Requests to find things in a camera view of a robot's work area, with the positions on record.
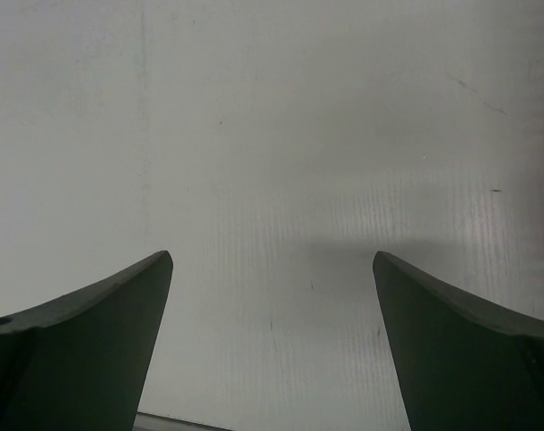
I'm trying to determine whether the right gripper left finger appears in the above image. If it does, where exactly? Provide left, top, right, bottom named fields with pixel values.
left=0, top=251, right=172, bottom=430

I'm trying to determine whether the aluminium mounting rail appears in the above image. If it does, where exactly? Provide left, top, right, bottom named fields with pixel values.
left=133, top=412, right=229, bottom=431

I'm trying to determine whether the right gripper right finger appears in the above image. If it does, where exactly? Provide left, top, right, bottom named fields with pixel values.
left=373, top=251, right=544, bottom=430

